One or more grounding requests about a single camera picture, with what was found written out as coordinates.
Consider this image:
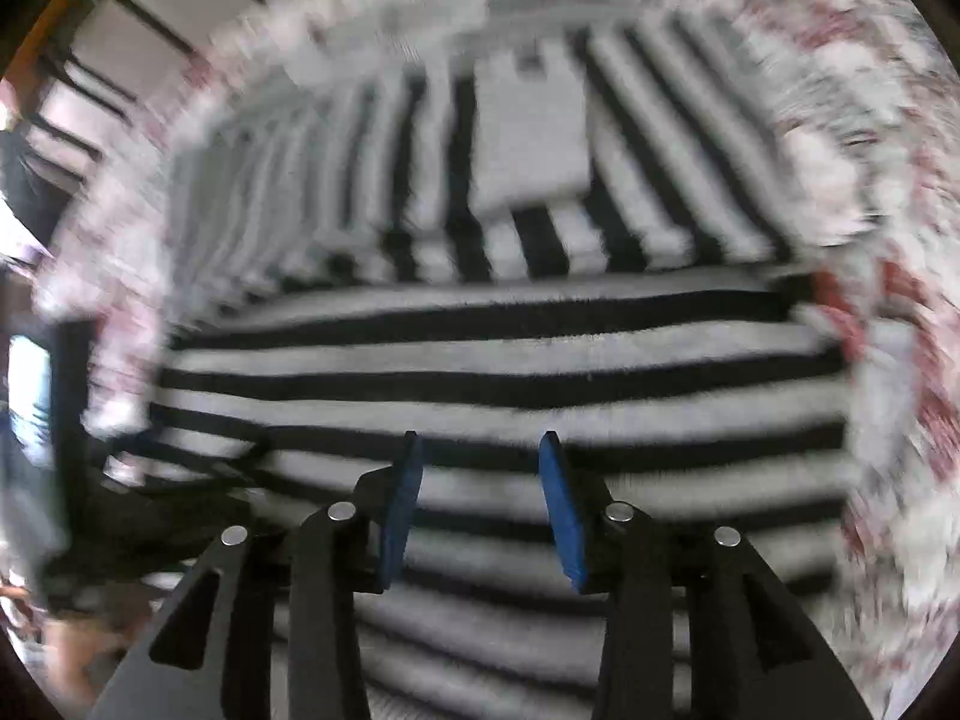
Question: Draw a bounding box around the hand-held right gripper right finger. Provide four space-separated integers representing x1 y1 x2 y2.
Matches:
538 431 875 720

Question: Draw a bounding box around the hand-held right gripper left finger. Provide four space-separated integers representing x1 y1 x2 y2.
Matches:
88 431 425 720

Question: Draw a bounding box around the black and white striped sweater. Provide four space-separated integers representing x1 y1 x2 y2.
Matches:
105 0 863 720

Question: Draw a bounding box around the red floral bedsheet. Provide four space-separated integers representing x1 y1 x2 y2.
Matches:
37 0 960 698

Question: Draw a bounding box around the dark window frame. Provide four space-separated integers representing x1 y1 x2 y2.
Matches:
15 0 263 188

